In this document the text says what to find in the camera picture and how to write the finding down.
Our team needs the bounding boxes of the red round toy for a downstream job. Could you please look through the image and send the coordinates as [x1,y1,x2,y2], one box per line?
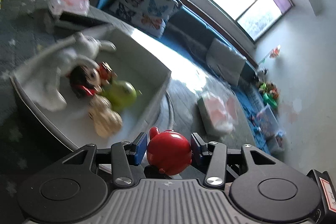
[146,127,192,176]

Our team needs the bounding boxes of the butterfly pillow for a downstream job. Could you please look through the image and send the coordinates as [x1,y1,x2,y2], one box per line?
[108,0,182,38]

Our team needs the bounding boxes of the green apple toy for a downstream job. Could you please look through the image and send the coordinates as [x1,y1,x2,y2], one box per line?
[100,80,142,113]

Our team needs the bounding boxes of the quilted table mat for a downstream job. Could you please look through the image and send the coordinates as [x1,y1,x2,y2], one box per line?
[1,0,256,197]

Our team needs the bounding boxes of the tissue pack near door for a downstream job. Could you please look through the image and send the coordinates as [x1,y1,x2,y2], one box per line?
[48,0,90,16]

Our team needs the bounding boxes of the clear storage box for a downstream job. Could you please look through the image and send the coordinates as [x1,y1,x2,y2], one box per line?
[256,105,279,139]

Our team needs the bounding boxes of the tissue pack near window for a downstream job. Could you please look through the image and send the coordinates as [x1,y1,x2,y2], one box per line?
[197,92,239,137]

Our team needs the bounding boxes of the blue sofa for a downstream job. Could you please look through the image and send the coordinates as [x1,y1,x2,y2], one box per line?
[80,0,287,154]

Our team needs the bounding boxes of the small red figurine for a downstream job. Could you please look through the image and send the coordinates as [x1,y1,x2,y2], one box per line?
[98,62,117,87]

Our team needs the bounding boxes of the grey cushion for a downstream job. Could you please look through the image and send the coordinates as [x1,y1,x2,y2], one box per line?
[206,38,246,86]

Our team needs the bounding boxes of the round lazy susan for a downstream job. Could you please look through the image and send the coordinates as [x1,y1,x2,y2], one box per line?
[154,91,175,131]

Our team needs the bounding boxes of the plush toys on sofa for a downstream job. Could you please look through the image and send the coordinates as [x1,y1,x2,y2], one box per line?
[256,68,279,110]

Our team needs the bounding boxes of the grey cardboard box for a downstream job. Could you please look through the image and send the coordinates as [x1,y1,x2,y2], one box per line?
[10,25,171,151]

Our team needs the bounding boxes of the tan peanut toy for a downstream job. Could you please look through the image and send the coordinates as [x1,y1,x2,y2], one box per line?
[88,95,123,138]

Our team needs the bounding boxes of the white plush rabbit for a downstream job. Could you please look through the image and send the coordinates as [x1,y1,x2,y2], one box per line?
[17,32,116,111]

